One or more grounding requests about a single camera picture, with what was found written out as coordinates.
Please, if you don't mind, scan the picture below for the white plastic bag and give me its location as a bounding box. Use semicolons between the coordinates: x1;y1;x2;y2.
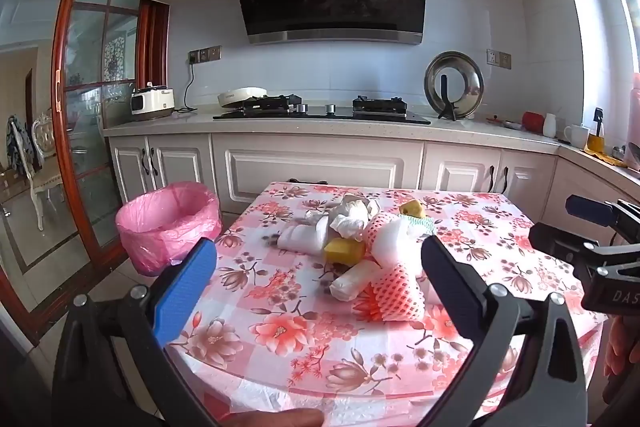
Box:
276;216;331;254
327;207;372;241

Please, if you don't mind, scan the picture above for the black lid stand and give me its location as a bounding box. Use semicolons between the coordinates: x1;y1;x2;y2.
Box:
438;74;460;122

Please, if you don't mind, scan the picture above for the person's right hand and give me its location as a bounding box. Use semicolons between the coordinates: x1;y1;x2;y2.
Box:
602;314;640;405

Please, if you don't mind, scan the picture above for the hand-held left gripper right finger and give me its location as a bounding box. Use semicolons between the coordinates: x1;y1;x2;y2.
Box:
410;234;588;427

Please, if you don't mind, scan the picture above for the pink floral tablecloth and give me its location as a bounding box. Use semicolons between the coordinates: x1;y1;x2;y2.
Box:
170;181;609;427

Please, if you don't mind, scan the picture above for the black power cable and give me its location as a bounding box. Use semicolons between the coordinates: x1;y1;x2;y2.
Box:
175;59;199;114

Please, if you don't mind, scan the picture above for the black gas stove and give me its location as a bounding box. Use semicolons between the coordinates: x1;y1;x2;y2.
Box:
212;94;432;126

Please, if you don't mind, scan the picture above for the white foam roll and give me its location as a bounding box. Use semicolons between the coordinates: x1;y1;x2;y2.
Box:
330;259;381;303

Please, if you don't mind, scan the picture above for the red cup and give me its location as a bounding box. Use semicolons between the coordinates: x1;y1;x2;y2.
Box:
522;110;546;134

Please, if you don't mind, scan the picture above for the bin with pink bag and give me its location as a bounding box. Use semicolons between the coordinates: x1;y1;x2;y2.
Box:
116;181;222;278

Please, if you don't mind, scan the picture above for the yellow sponge block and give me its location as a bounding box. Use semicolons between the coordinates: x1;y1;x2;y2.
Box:
324;239;366;266

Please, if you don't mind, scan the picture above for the dark patterned garment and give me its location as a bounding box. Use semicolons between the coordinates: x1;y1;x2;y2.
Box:
5;116;37;170

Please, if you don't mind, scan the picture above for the white mug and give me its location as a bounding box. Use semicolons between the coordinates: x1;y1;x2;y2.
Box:
563;124;591;148

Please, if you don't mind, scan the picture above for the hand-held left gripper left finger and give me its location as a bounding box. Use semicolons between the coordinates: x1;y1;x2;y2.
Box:
50;237;236;427

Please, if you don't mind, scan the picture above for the wooden glass sliding door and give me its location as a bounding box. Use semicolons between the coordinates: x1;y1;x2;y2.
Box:
49;0;171;349

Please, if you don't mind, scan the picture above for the kitchen counter with cabinets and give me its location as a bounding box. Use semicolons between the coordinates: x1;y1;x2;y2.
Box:
102;102;640;253

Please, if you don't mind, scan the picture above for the white rice cooker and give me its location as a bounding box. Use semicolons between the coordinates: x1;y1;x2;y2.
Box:
130;83;176;122

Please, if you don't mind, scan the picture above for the steel pot lid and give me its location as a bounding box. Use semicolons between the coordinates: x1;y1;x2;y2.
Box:
424;51;485;120

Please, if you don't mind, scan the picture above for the wall socket with plug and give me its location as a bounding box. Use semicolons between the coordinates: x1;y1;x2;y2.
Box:
188;46;222;64

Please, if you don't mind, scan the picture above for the yellow jar with brush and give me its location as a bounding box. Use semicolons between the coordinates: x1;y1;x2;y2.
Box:
585;107;606;154

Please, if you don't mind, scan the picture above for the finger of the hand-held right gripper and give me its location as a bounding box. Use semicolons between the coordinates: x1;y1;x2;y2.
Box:
528;222;640;281
566;194;640;233

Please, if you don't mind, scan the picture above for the person's left hand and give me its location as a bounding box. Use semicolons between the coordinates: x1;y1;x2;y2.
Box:
234;407;327;427

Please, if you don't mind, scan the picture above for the white electric pan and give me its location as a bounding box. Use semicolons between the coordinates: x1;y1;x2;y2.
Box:
217;87;271;109

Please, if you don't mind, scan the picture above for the white dining chair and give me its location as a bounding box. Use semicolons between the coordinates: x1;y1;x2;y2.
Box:
11;109;68;232

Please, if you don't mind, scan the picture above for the paper cup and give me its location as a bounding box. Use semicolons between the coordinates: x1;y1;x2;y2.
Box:
342;193;382;216

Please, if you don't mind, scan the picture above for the pink white foam fruit net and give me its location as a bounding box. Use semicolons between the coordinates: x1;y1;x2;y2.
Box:
362;213;426;269

